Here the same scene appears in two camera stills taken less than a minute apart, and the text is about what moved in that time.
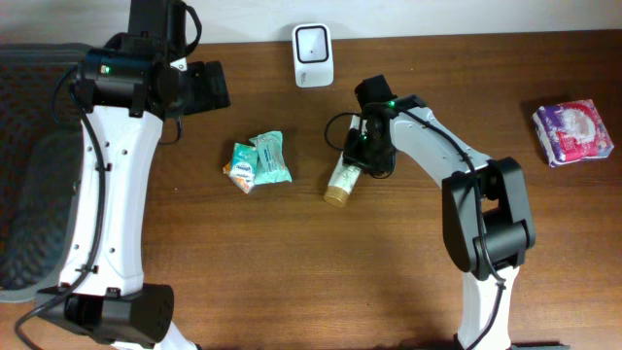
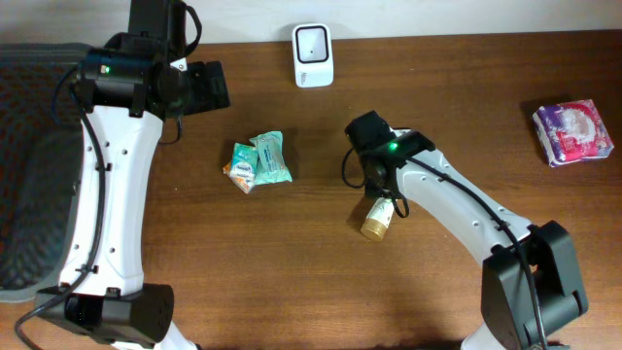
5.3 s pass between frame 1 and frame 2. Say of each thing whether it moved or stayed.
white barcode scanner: stayed
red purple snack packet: stayed
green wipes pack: stayed
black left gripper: stayed
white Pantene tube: moved
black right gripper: moved
